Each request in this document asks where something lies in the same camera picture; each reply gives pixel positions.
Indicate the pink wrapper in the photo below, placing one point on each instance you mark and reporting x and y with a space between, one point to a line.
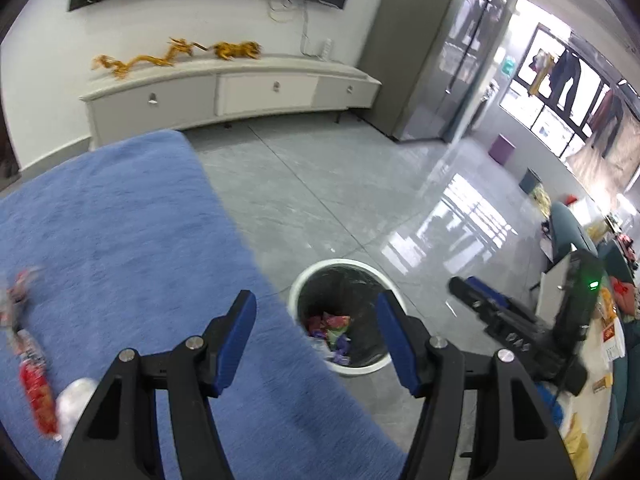
325 321

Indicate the yellow hanging garment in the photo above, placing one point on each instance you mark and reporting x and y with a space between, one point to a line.
542 75

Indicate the purple box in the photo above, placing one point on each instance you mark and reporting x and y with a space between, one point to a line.
502 147

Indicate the white crumpled paper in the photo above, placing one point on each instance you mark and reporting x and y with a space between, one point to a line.
75 402

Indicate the white television cabinet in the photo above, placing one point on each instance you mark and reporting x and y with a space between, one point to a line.
175 100

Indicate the golden dragon figurine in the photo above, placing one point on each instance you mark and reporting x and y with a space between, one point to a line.
145 59

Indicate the blue fleece blanket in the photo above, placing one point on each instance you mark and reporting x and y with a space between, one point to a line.
125 235

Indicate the dark hanging garment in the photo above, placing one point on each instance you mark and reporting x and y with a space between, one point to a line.
567 77

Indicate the white power strip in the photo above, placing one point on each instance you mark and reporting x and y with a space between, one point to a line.
326 48

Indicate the balcony window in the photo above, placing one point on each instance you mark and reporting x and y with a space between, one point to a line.
550 125

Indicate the white board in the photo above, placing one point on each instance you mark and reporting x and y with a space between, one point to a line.
555 285

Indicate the red-brown snack wrapper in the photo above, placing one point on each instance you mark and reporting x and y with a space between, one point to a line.
37 395

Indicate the purple wrapper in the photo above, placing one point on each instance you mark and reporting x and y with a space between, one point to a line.
341 351

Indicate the green plastic bag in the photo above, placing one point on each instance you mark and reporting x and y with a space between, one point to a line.
339 331

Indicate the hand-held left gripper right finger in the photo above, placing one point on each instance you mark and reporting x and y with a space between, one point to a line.
397 345

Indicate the teal sofa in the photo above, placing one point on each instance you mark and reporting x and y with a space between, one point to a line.
570 230

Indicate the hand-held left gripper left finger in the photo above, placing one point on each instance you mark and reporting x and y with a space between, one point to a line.
232 345

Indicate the green wall sign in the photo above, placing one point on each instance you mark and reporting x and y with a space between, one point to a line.
507 66

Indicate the grey refrigerator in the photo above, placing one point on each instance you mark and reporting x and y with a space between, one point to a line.
415 60

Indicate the white trash bin black liner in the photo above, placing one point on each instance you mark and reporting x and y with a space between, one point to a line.
340 290

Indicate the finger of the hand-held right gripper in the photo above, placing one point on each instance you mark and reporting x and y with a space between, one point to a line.
470 286
500 325

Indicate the golden tiger figurine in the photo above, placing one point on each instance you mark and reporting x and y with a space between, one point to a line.
235 50

